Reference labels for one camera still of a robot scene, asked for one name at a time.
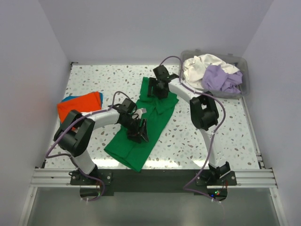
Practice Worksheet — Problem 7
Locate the white crumpled t shirt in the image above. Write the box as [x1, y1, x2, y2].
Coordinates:
[183, 54, 240, 89]

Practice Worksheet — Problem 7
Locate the aluminium frame rail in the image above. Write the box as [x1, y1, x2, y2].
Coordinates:
[30, 169, 278, 188]

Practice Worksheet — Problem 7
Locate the folded blue t shirt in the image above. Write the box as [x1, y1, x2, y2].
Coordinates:
[62, 92, 103, 104]

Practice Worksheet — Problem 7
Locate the folded orange t shirt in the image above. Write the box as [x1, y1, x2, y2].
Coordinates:
[57, 98, 102, 122]

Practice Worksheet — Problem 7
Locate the green t shirt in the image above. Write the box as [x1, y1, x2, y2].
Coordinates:
[103, 77, 179, 173]

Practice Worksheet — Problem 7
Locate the lavender crumpled t shirt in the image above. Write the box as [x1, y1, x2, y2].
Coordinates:
[201, 65, 243, 94]

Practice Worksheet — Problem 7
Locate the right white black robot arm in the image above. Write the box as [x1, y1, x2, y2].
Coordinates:
[148, 65, 230, 179]

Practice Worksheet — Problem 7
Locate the clear plastic bin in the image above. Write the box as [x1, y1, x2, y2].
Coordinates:
[180, 50, 250, 99]

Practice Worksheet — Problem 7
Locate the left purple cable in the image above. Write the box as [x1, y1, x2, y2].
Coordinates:
[45, 91, 132, 202]

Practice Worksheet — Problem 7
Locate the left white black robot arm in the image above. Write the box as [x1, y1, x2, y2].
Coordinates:
[54, 98, 149, 177]

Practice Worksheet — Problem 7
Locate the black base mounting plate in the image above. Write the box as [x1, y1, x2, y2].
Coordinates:
[69, 169, 237, 201]

